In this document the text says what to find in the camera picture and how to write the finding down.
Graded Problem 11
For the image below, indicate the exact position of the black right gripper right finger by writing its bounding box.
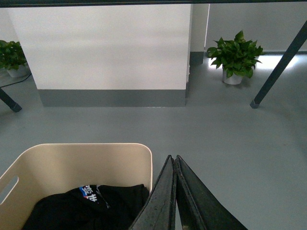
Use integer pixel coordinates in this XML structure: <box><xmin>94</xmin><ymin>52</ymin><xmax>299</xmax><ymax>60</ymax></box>
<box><xmin>175</xmin><ymin>155</ymin><xmax>246</xmax><ymax>230</ymax></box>

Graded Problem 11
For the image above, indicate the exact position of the potted green plant left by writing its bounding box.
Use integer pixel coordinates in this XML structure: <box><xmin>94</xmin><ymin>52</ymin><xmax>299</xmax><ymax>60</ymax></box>
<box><xmin>0</xmin><ymin>40</ymin><xmax>30</xmax><ymax>78</ymax></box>

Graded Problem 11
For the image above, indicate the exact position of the potted green plant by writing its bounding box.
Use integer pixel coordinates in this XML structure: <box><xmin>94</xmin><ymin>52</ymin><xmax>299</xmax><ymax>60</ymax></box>
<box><xmin>0</xmin><ymin>40</ymin><xmax>30</xmax><ymax>78</ymax></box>
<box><xmin>207</xmin><ymin>30</ymin><xmax>264</xmax><ymax>85</ymax></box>

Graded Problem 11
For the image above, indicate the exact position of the black clothes hanger frame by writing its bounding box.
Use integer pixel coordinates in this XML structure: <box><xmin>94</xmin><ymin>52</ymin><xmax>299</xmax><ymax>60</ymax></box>
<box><xmin>0</xmin><ymin>0</ymin><xmax>307</xmax><ymax>109</ymax></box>

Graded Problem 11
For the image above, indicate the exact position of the black printed t-shirt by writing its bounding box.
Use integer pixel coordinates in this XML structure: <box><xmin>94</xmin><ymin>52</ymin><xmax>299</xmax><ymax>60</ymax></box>
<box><xmin>22</xmin><ymin>184</ymin><xmax>149</xmax><ymax>230</ymax></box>

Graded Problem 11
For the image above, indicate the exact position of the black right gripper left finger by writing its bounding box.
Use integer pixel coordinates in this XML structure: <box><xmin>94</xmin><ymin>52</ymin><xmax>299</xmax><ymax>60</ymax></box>
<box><xmin>129</xmin><ymin>155</ymin><xmax>177</xmax><ymax>230</ymax></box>

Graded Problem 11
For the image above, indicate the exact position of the beige plastic laundry hamper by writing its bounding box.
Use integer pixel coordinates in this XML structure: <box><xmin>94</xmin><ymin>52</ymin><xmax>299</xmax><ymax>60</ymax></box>
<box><xmin>0</xmin><ymin>143</ymin><xmax>153</xmax><ymax>230</ymax></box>

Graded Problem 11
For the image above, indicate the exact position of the potted green plant right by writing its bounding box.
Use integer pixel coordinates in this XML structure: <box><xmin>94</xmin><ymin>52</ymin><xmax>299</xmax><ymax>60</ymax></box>
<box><xmin>207</xmin><ymin>30</ymin><xmax>264</xmax><ymax>85</ymax></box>

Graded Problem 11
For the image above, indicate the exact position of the black floor cable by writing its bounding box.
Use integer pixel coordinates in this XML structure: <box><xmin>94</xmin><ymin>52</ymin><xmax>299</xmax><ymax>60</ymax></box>
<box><xmin>0</xmin><ymin>73</ymin><xmax>32</xmax><ymax>88</ymax></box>

